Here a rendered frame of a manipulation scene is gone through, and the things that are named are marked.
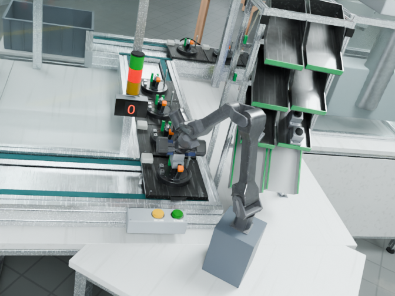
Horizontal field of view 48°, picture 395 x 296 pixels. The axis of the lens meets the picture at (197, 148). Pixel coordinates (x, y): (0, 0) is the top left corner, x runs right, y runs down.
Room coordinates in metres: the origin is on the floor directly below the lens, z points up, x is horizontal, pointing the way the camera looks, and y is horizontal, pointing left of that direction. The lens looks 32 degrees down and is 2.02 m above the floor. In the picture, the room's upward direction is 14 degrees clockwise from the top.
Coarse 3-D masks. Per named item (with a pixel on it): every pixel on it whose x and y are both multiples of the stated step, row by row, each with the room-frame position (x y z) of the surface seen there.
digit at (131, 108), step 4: (128, 104) 1.43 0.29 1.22; (132, 104) 1.43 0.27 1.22; (136, 104) 1.44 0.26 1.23; (128, 108) 1.43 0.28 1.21; (132, 108) 1.43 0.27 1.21; (136, 108) 1.44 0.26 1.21; (124, 112) 1.42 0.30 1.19; (128, 112) 1.43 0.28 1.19; (132, 112) 1.43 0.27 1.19; (136, 112) 1.44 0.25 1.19
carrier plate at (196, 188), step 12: (144, 168) 1.41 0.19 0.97; (156, 168) 1.43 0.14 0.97; (192, 168) 1.48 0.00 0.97; (144, 180) 1.33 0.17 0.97; (156, 180) 1.35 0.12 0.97; (192, 180) 1.40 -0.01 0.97; (156, 192) 1.28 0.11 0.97; (168, 192) 1.30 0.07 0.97; (180, 192) 1.31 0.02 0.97; (192, 192) 1.33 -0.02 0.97; (204, 192) 1.35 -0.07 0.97
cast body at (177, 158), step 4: (172, 156) 1.39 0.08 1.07; (176, 156) 1.38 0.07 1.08; (180, 156) 1.39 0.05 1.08; (184, 156) 1.39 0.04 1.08; (172, 160) 1.38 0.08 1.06; (176, 160) 1.38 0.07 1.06; (180, 160) 1.39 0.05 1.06; (172, 164) 1.37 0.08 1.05; (176, 164) 1.37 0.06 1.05; (172, 168) 1.37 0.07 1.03; (176, 168) 1.37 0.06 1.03
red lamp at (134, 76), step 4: (128, 72) 1.45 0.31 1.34; (132, 72) 1.43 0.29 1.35; (136, 72) 1.43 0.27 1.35; (140, 72) 1.44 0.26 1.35; (128, 76) 1.44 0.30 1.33; (132, 76) 1.43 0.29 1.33; (136, 76) 1.43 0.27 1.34; (140, 76) 1.45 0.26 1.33; (132, 80) 1.43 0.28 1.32; (136, 80) 1.43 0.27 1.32; (140, 80) 1.45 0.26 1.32
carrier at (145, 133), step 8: (136, 128) 1.70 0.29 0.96; (144, 128) 1.69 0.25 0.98; (152, 128) 1.72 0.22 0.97; (160, 128) 1.70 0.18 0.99; (168, 128) 1.64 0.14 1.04; (144, 136) 1.63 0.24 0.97; (152, 136) 1.62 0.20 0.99; (160, 136) 1.63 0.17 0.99; (144, 144) 1.57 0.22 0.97; (152, 144) 1.58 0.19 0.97; (144, 152) 1.51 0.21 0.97; (152, 152) 1.53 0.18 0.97
